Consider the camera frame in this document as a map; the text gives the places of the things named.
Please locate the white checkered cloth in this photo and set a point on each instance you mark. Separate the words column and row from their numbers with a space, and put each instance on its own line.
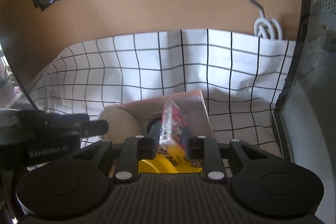
column 157, row 66

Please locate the yellow printed packet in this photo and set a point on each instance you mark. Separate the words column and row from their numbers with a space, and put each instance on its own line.
column 196, row 162

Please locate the pink tissue packet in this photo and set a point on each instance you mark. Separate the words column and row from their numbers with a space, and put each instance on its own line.
column 173, row 121

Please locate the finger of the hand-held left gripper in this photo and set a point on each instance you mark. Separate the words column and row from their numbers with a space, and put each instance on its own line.
column 94, row 128
column 65, row 117

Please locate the pink cardboard box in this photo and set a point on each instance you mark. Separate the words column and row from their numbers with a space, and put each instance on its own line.
column 191, row 106

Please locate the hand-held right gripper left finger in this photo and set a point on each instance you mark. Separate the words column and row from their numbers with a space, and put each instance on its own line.
column 157, row 136

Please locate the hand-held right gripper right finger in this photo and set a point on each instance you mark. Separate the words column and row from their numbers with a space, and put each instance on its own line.
column 187, row 136

